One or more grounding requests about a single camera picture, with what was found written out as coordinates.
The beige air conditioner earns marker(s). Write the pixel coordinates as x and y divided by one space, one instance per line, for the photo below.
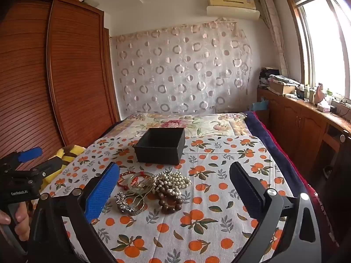
233 5

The orange fruit print sheet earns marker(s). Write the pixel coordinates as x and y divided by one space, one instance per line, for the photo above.
205 224

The blue bag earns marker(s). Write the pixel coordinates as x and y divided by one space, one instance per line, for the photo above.
260 106

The cardboard box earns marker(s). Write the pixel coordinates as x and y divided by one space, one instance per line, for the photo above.
282 87

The yellow striped cloth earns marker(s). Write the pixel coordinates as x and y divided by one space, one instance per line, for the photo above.
68 153

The black square box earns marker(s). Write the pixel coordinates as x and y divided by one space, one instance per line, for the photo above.
159 153

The window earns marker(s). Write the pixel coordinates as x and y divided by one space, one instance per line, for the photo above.
323 46

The red blanket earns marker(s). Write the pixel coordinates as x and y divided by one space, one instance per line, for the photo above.
320 211

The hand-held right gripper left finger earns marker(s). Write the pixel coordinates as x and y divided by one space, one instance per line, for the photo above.
101 196

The brown wooden wardrobe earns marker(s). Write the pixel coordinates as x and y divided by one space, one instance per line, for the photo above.
76 74

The patterned window curtain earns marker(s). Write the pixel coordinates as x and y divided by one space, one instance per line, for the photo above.
275 33

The dark blue blanket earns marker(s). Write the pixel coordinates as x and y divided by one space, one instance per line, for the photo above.
263 137

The circle pattern sheer curtain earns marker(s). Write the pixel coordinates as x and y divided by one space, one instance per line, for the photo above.
178 68

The dark stack of clothes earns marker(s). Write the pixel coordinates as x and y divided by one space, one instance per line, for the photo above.
264 76

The person's left hand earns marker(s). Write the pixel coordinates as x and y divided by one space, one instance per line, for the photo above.
22 222

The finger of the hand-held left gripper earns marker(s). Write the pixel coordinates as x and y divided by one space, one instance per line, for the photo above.
30 154
50 167

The white tissue box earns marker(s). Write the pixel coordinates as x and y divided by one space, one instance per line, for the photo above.
324 106

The pink figurine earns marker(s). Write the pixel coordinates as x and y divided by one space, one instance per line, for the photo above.
319 94

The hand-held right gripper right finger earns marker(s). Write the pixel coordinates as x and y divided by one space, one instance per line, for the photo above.
248 194

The long wooden cabinet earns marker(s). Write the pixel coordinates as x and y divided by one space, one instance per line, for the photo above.
296 126

